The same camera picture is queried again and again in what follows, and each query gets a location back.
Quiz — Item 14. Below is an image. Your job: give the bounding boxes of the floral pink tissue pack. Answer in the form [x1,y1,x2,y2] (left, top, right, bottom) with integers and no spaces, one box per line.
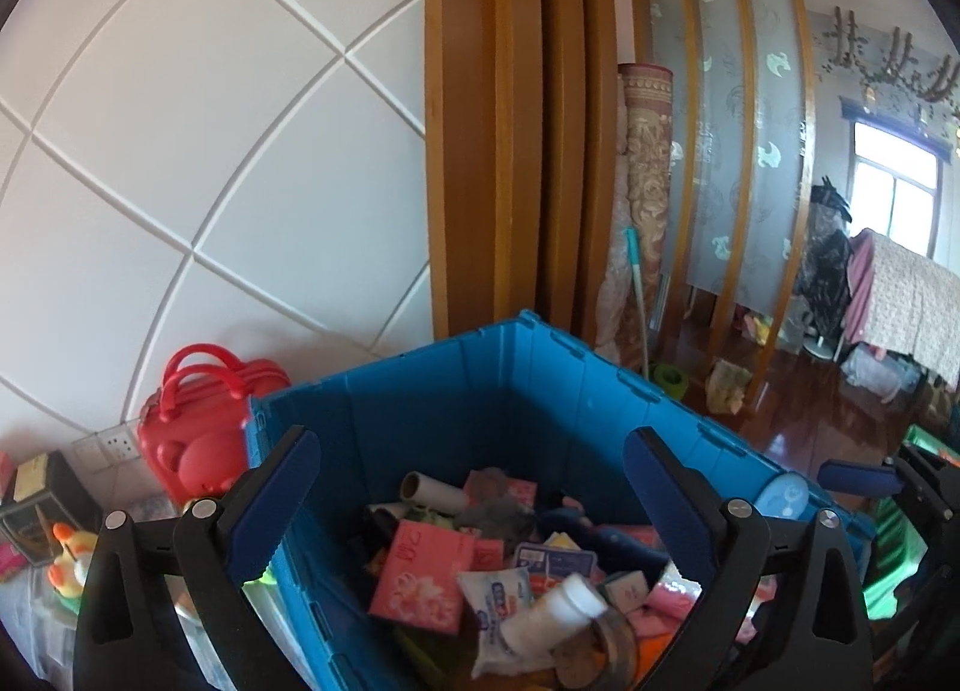
[367,519,478,636]

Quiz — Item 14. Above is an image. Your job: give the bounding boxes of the dark grey cloth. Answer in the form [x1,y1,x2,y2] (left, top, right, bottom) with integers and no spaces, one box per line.
[456,494,539,543]

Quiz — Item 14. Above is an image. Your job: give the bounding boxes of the wooden wall frame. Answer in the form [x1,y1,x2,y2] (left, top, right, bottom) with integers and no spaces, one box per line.
[424,0,620,348]

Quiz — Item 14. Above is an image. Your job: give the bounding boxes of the white blue-rimmed packet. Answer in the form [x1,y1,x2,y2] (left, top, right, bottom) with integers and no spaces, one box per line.
[513,542,594,580]

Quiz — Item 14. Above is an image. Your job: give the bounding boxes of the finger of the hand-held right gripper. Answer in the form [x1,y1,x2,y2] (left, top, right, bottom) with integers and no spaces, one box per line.
[817,460,910,502]

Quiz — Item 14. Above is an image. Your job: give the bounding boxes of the five-hole wall socket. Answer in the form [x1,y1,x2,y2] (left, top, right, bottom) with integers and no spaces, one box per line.
[96,430,143,471]

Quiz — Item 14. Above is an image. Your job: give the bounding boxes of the window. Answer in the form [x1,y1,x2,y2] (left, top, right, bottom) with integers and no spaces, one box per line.
[839,98,950,258]

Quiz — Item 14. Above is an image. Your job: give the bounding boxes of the green plastic stool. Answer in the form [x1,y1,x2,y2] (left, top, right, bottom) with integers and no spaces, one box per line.
[861,427,960,621]

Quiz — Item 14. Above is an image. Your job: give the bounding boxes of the white-capped pill bottle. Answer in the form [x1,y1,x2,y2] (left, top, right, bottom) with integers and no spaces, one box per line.
[500,574,609,655]

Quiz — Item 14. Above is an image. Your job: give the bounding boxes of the vine wall decoration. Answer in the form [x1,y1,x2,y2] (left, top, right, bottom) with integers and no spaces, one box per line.
[820,4,960,116]

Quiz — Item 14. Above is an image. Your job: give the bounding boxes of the round blue lid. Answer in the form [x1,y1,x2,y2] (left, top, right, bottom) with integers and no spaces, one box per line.
[753,472,810,520]

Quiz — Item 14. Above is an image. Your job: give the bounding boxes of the wooden slatted glass partition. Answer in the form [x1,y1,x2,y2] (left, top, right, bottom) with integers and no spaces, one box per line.
[618,0,818,423]

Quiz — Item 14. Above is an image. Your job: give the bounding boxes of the floral hanging cloth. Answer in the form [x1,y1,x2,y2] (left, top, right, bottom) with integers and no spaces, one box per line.
[845,228,960,393]

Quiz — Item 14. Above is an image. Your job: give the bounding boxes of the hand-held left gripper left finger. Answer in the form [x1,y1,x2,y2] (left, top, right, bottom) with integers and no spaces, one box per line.
[72,425,323,691]

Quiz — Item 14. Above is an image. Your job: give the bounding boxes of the rolled patterned mat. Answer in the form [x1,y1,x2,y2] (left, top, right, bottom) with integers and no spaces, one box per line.
[595,62,674,371]

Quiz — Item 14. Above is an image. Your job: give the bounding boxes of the crumpled pale bag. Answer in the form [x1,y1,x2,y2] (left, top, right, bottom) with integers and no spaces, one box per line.
[708,358,752,415]

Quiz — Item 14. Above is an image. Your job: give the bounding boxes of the orange and white plush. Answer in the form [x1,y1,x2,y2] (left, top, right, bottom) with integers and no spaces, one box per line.
[48,521,100,596]

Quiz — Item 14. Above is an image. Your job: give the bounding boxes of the red toy suitcase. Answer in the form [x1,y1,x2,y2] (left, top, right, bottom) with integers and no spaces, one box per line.
[138,342,291,506]

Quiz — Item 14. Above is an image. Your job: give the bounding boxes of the clear tape roll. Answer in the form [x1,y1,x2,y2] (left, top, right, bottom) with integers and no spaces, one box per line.
[550,608,640,691]

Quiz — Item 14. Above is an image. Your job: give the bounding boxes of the yellow flat packet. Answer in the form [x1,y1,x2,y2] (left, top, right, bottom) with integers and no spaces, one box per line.
[13,458,51,502]

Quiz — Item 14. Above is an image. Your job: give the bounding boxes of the teal mop handle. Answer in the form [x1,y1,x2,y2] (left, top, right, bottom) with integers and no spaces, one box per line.
[624,228,654,378]

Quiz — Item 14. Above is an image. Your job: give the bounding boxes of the black gift box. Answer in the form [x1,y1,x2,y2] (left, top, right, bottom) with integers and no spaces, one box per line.
[0,449,104,566]

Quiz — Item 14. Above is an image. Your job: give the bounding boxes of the white paper roll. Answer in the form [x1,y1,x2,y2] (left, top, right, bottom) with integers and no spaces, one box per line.
[399,471,467,516]

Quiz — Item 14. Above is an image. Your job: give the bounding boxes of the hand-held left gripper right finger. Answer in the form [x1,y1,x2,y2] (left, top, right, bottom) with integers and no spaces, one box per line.
[622,425,876,691]

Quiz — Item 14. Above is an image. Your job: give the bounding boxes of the dark hanging clothes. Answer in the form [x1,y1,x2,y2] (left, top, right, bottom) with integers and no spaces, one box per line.
[794,176,857,348]

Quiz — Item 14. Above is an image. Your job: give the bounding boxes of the blue plastic crate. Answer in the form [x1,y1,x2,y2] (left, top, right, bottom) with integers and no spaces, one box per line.
[247,310,880,691]

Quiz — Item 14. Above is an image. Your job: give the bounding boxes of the white wet wipes pack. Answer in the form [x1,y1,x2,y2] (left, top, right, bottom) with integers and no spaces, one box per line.
[457,569,538,663]

